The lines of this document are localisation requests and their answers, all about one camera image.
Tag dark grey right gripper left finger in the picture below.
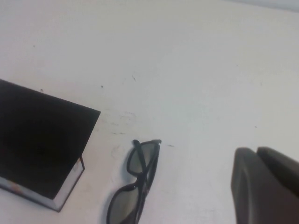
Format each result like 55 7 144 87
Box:
230 147 299 224

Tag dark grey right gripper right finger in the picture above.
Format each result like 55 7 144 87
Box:
256 146 299 198

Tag black framed glasses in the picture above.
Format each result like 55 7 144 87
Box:
106 139 163 224

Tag black open glasses case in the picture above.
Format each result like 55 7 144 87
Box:
0 78 101 213

